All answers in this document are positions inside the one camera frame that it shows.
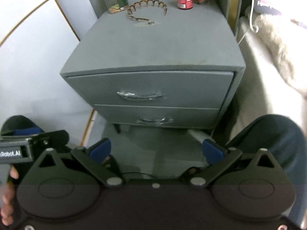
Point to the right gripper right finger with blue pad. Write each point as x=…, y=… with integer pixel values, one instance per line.
x=219, y=160

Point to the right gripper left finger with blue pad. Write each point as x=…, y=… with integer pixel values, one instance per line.
x=91, y=159

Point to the brown wavy headband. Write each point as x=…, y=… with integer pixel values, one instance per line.
x=144, y=10

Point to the clear jar black lid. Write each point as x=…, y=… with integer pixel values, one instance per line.
x=115, y=6

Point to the grey nightstand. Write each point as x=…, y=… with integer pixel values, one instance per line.
x=198, y=39

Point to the beige fluffy blanket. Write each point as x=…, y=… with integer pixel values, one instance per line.
x=275, y=77

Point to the person's left hand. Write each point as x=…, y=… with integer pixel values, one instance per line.
x=7, y=197

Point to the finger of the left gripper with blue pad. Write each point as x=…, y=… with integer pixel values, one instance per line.
x=23, y=132

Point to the grey drawer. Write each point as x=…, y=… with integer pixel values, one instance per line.
x=176, y=89
x=159, y=116

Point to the person's dark trouser leg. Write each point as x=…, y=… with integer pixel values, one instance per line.
x=287, y=143

